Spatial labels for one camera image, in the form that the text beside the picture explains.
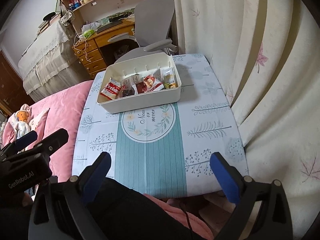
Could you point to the wooden desk with drawers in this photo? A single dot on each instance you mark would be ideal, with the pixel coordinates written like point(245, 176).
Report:
point(105, 38)

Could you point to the red white snack packet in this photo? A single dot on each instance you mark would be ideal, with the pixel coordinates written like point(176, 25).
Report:
point(150, 85)

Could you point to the yellow mug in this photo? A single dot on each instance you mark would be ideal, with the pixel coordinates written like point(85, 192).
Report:
point(85, 0)

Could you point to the floral fabric bag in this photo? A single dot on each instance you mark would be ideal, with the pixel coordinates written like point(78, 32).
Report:
point(67, 17)

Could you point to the grey office chair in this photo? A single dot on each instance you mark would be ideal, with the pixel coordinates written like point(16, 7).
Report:
point(155, 17)

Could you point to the white lace cover cloth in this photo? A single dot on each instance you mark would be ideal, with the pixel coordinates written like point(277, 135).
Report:
point(47, 55)

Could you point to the clear nut cluster packet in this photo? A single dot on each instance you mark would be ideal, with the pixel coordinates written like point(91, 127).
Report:
point(127, 93)

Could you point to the pink blanket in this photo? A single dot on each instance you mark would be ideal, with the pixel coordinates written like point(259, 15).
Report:
point(67, 110)

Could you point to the person's leg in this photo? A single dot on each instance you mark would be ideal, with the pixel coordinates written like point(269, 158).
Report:
point(140, 210)

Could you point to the black keyboard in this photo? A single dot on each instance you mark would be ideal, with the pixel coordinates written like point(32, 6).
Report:
point(110, 26)

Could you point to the white plastic bag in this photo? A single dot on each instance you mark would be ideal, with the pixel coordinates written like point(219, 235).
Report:
point(91, 26)

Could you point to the green tissue pack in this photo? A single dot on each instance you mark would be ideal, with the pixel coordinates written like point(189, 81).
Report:
point(90, 32)

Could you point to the large cookie packet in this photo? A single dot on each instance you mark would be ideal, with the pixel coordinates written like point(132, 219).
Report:
point(111, 90)

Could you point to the rice crispy bar packet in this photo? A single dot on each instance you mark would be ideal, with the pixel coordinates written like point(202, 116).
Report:
point(158, 73)

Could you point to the brown wooden door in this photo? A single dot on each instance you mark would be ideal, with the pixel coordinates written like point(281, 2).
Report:
point(10, 85)

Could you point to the stack of flat books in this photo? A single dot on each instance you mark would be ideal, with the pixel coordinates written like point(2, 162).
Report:
point(47, 23)

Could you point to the orange oat bar packet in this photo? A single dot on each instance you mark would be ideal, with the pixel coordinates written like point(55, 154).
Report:
point(168, 77)

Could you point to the wooden bookshelf hutch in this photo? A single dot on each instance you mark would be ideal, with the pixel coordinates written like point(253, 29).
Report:
point(117, 0)

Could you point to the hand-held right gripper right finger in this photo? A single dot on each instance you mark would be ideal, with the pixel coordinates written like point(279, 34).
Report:
point(225, 180)

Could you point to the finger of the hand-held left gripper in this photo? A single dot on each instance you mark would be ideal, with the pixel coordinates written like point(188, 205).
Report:
point(55, 140)
point(26, 140)

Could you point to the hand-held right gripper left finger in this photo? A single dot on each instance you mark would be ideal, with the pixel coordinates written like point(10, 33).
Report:
point(97, 177)

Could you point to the tree print tablecloth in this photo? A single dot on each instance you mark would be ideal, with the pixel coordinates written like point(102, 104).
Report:
point(150, 155)

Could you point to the long black box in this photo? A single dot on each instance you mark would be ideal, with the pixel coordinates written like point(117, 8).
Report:
point(122, 16)

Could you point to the clear bread packet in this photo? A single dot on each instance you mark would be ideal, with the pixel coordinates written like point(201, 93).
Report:
point(131, 81)

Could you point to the pink fuzzy garment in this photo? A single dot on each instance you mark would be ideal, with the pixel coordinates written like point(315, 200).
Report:
point(175, 210)

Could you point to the leaf print curtain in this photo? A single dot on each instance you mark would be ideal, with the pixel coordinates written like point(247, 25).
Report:
point(262, 55)

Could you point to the cartoon print pillow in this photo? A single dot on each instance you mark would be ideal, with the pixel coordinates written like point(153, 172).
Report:
point(40, 120)

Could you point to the white plastic storage tray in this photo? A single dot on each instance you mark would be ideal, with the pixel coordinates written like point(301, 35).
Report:
point(140, 103)

